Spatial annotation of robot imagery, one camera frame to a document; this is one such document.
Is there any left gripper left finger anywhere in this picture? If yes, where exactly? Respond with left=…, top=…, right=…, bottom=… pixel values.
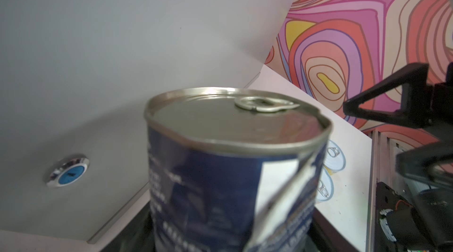
left=101, top=204, right=156, bottom=252

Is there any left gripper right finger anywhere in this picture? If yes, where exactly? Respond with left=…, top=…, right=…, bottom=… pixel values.
left=308, top=213, right=357, bottom=252

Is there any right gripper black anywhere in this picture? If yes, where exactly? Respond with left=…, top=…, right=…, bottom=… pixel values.
left=343, top=63, right=453, bottom=188

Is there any chopped tomato can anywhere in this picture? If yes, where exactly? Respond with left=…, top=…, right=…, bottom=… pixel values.
left=144, top=87, right=333, bottom=252

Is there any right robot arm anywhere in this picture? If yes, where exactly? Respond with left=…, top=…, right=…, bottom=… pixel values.
left=343, top=63, right=453, bottom=252

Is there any pink-label can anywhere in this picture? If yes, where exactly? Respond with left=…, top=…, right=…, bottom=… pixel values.
left=316, top=168, right=334, bottom=202

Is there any yellow-label can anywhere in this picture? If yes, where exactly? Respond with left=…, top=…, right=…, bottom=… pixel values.
left=323, top=140, right=346, bottom=175

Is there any grey metal cabinet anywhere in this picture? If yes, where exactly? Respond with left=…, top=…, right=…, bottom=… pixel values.
left=1, top=0, right=294, bottom=243

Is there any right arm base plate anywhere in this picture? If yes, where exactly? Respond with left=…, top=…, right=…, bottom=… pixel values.
left=373, top=182, right=400, bottom=252

